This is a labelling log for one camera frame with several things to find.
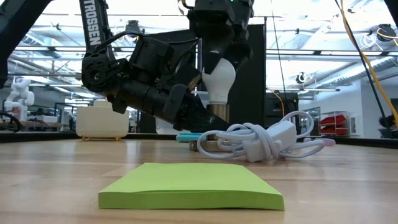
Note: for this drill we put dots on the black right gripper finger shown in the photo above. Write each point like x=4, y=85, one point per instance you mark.
x=242, y=56
x=212, y=62

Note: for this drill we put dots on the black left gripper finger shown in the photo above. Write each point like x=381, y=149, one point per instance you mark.
x=205, y=119

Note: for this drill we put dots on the white lightbulb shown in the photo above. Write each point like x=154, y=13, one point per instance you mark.
x=219, y=82

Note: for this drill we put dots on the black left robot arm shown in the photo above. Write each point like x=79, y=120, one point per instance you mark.
x=94, y=34

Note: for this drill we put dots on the cream round desk organizer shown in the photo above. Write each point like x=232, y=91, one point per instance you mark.
x=102, y=123

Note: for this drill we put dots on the green sticky note pad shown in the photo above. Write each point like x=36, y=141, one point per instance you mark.
x=189, y=183

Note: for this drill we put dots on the shelf with red bins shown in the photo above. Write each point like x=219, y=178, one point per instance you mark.
x=334, y=124

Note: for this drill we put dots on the white humanoid robot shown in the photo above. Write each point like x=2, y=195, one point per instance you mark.
x=20, y=93

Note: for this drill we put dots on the person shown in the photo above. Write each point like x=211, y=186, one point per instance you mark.
x=387, y=123

